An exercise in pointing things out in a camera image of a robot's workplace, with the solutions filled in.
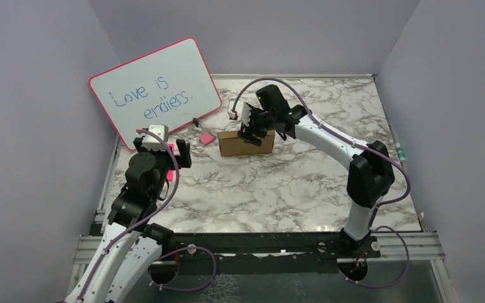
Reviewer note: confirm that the green capped marker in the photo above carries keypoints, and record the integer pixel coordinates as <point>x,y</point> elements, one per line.
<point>400,152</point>

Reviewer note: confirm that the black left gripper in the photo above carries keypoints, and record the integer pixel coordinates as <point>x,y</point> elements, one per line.
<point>184,157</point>

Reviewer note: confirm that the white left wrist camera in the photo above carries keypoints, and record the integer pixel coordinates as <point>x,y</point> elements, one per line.
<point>155,137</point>

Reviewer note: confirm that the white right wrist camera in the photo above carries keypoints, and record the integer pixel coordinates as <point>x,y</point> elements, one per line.
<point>240,111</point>

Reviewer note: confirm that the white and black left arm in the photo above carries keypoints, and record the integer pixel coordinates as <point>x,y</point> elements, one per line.
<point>130,242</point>

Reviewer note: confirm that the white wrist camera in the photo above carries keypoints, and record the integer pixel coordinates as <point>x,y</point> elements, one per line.
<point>240,111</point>
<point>155,137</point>

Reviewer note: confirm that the brown cardboard box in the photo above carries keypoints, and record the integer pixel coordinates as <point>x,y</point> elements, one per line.
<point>230,145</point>

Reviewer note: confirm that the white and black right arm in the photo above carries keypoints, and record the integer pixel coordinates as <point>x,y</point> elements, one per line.
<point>370,173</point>

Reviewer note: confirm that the pink framed whiteboard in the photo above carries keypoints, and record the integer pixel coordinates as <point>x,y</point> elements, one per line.
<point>170,86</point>

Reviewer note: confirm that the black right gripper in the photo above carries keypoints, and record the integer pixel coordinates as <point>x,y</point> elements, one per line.
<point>246,132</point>

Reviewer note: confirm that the aluminium frame rail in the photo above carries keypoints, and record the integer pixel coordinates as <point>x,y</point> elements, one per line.
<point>416,246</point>

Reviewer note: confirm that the pink and grey eraser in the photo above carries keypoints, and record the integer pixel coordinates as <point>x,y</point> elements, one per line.
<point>207,138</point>

